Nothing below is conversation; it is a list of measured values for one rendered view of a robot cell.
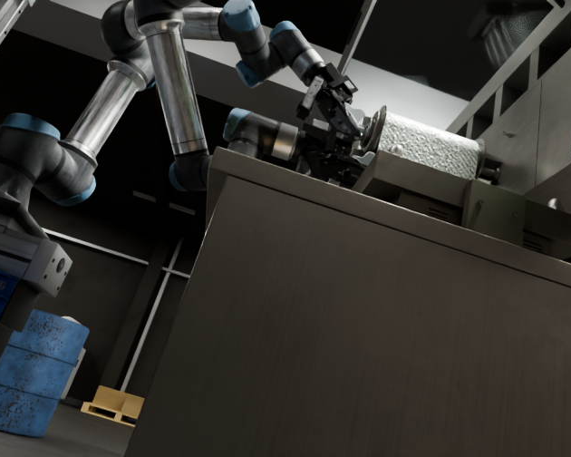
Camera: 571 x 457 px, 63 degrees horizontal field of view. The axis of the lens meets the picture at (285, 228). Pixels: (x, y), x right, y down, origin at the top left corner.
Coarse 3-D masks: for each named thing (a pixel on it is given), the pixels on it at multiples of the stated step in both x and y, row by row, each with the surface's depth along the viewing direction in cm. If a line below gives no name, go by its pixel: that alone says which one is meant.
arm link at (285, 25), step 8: (280, 24) 120; (288, 24) 120; (272, 32) 121; (280, 32) 119; (288, 32) 119; (296, 32) 120; (272, 40) 120; (280, 40) 119; (288, 40) 119; (296, 40) 118; (304, 40) 119; (280, 48) 118; (288, 48) 119; (296, 48) 118; (304, 48) 118; (312, 48) 119; (288, 56) 119; (296, 56) 118; (288, 64) 121
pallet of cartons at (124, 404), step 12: (96, 396) 871; (108, 396) 875; (120, 396) 879; (132, 396) 841; (84, 408) 822; (96, 408) 892; (108, 408) 845; (120, 408) 872; (132, 408) 834; (120, 420) 824
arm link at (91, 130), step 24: (144, 48) 129; (120, 72) 128; (144, 72) 131; (96, 96) 126; (120, 96) 127; (96, 120) 123; (72, 144) 118; (96, 144) 123; (72, 168) 116; (48, 192) 116; (72, 192) 119
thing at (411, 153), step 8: (384, 144) 106; (392, 144) 107; (400, 144) 107; (408, 152) 107; (416, 152) 107; (424, 152) 108; (416, 160) 106; (424, 160) 107; (432, 160) 107; (440, 160) 108; (448, 160) 108; (440, 168) 107; (448, 168) 107; (456, 168) 108; (464, 168) 108; (472, 168) 108; (464, 176) 107; (472, 176) 108
